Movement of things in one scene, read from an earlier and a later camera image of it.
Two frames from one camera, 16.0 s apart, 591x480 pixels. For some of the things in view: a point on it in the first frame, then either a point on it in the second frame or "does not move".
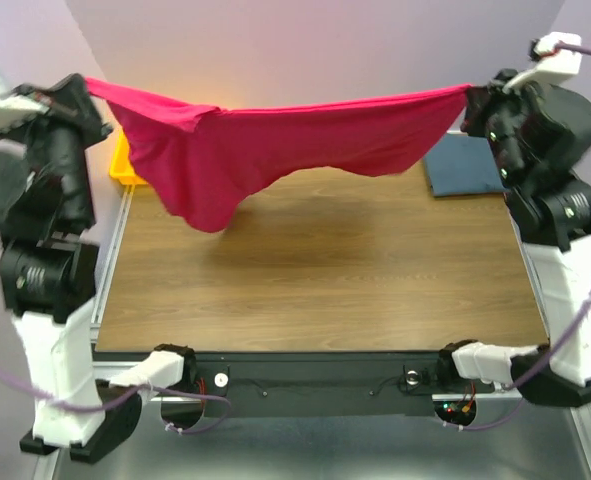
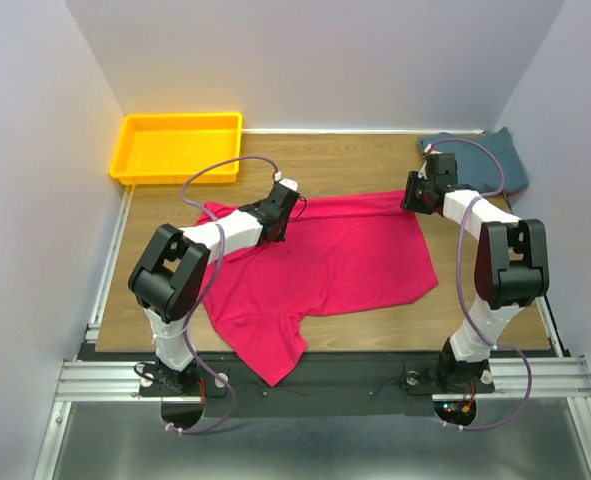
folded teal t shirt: [462, 165] does not move
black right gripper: [490, 98] to [409, 202]
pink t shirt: [188, 160] to [326, 252]
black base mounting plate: [323, 381] does not move
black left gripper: [70, 105] to [281, 237]
